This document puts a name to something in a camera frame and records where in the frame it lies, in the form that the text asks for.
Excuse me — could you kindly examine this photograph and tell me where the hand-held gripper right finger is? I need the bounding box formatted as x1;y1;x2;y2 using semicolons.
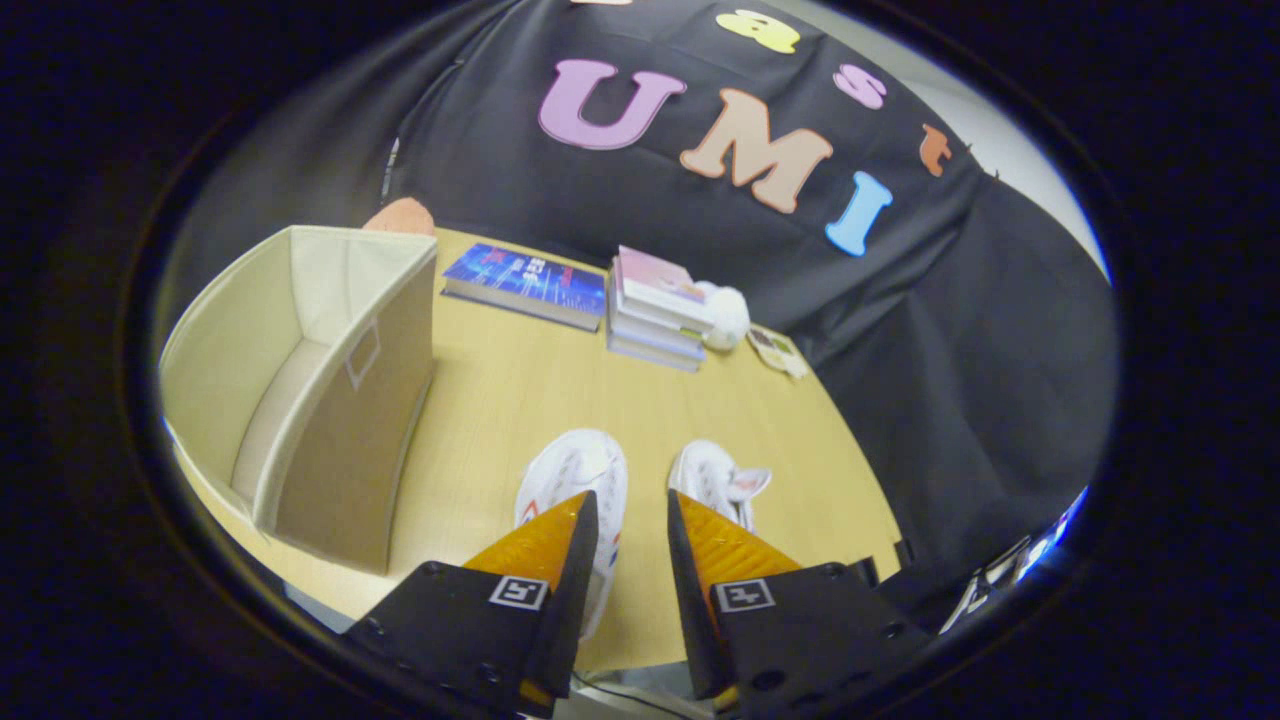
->
667;489;936;713

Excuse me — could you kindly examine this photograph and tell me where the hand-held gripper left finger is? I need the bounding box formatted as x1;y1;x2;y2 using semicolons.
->
345;490;599;719

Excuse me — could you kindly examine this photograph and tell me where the white shoe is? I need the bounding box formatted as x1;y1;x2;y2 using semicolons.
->
668;439;773;533
514;429;629;641

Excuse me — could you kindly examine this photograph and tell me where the beige fabric storage box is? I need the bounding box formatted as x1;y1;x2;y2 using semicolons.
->
160;225;439;576

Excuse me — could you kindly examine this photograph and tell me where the pale blue book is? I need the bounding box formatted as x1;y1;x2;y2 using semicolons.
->
606;330;703;373

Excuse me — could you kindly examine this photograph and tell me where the small white palette tray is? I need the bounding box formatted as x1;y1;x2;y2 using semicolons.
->
747;325;809;381

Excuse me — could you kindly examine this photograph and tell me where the white thick book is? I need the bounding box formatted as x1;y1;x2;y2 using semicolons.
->
608;298;709;353

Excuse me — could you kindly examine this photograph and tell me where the white fluffy plush ball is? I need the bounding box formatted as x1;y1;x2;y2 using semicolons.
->
697;281;751;352

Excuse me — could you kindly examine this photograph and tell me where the dark equipment beside table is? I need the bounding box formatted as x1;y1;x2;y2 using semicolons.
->
880;490;1086;626

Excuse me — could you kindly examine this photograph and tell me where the pink cover book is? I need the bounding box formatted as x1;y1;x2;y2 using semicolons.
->
614;246;717;331

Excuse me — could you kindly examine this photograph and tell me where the blue cover book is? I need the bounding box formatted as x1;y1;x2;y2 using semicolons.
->
441;243;609;333

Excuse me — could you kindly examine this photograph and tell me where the orange smiley plush toy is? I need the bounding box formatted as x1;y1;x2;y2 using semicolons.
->
362;197;437;237

